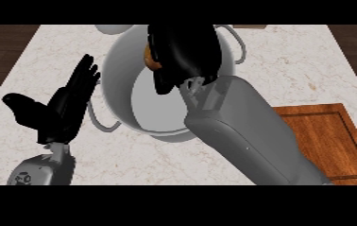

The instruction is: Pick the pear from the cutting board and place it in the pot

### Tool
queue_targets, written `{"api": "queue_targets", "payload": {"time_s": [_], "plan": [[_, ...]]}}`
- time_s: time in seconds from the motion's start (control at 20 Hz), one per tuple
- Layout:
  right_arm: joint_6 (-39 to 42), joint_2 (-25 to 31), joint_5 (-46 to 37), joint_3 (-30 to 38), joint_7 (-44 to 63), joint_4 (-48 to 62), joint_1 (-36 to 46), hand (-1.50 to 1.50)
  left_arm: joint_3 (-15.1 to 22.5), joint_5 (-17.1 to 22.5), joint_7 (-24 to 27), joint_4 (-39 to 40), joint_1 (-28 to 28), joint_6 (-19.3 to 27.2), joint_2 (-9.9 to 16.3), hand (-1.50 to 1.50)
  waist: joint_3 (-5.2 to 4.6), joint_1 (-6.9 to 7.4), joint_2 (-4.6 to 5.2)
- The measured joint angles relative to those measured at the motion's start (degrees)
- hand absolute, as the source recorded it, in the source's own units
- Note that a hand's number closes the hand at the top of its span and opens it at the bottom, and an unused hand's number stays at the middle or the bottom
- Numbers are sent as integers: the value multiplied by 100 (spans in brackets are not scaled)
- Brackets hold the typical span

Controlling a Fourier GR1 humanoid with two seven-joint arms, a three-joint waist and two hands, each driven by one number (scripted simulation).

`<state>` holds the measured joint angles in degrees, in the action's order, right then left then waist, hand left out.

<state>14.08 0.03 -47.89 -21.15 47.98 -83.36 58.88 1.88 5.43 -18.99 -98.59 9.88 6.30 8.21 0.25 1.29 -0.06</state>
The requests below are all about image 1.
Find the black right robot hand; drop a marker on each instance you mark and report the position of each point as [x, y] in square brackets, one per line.
[187, 53]

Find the grey round object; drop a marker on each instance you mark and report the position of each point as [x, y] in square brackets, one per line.
[111, 28]

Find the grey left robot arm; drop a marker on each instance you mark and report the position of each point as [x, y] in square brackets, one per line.
[45, 170]

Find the brown wooden cutting board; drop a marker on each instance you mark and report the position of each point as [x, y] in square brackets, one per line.
[321, 138]

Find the grey metal pot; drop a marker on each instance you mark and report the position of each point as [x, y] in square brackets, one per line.
[126, 88]

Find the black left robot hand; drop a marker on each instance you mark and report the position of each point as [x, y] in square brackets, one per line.
[70, 102]

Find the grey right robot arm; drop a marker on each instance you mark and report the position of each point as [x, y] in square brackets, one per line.
[247, 132]

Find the tan flat object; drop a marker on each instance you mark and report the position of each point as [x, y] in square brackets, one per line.
[249, 26]

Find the orange-brown pear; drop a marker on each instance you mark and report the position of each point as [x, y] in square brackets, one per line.
[150, 59]

